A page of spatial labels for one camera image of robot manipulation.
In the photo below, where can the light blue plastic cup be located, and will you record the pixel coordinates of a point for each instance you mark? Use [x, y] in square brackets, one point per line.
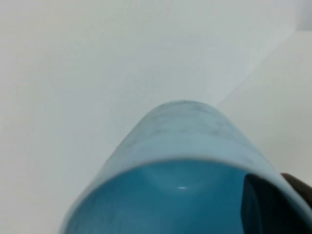
[170, 136]

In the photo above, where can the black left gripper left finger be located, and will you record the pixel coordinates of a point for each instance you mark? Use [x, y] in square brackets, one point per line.
[258, 209]

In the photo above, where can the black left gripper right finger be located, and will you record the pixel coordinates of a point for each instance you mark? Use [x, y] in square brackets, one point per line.
[298, 186]

